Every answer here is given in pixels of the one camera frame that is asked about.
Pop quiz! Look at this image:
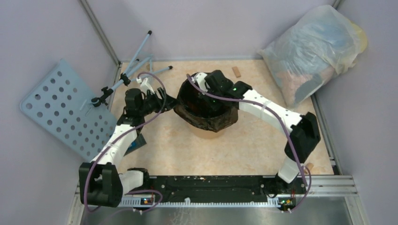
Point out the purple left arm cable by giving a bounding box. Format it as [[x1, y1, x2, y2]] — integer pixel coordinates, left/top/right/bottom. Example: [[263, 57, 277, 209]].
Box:
[[84, 72, 168, 215]]

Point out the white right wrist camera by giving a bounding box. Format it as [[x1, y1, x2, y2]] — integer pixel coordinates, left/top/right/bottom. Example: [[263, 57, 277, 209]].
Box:
[[191, 72, 208, 92]]

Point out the light blue tripod stand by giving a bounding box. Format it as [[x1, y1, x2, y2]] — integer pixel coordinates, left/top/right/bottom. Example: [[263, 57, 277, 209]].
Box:
[[91, 30, 173, 107]]

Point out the light blue perforated board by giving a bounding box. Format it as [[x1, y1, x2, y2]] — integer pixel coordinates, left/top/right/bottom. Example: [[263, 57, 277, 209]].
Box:
[[20, 59, 116, 162]]

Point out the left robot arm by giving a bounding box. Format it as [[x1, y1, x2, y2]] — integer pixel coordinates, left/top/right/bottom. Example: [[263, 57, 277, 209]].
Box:
[[79, 88, 178, 207]]

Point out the flat wooden block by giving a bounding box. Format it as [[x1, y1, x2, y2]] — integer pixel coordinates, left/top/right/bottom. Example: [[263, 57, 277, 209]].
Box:
[[232, 67, 241, 78]]

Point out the orange plastic trash bin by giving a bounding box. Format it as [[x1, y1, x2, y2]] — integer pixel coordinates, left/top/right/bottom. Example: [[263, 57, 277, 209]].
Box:
[[191, 127, 225, 139]]

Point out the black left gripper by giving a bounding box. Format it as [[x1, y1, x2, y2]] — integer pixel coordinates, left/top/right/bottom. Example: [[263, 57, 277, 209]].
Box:
[[139, 87, 181, 116]]

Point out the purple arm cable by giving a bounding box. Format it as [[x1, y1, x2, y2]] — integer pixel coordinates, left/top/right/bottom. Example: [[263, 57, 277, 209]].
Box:
[[84, 72, 168, 215], [186, 74, 312, 213]]

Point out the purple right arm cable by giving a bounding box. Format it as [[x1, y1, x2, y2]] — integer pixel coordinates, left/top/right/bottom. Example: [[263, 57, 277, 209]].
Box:
[[186, 74, 312, 213]]

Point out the wooden cylinder block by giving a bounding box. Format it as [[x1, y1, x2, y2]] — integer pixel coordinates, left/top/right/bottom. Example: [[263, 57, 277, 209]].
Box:
[[305, 163, 314, 171]]

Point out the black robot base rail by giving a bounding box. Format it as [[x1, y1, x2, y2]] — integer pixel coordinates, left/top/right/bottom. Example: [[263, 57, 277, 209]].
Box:
[[136, 168, 306, 203]]

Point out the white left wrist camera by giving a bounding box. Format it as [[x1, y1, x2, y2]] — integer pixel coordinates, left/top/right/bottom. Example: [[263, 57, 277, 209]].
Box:
[[137, 78, 155, 96]]

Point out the black trash bag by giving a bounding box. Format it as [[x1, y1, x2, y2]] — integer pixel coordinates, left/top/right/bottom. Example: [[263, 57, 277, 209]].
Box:
[[174, 80, 238, 133]]

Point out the dark grey flat plate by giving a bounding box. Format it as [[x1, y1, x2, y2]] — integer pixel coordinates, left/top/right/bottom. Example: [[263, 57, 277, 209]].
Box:
[[124, 134, 146, 155]]

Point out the large translucent trash bag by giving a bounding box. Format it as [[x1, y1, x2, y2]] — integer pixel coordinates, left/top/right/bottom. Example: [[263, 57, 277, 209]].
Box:
[[258, 5, 367, 108]]

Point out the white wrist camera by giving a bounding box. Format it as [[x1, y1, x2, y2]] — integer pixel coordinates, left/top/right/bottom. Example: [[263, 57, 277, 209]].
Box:
[[137, 78, 155, 96], [191, 72, 208, 92]]

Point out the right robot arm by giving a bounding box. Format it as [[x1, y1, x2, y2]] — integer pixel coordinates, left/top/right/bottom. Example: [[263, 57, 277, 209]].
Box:
[[191, 70, 321, 193]]

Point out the white cable comb strip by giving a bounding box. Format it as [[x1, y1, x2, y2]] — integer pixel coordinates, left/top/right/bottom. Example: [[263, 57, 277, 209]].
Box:
[[118, 197, 281, 208]]

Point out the blue clamp block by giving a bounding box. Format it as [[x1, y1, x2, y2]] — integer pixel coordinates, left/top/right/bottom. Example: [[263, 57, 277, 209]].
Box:
[[130, 140, 141, 149]]

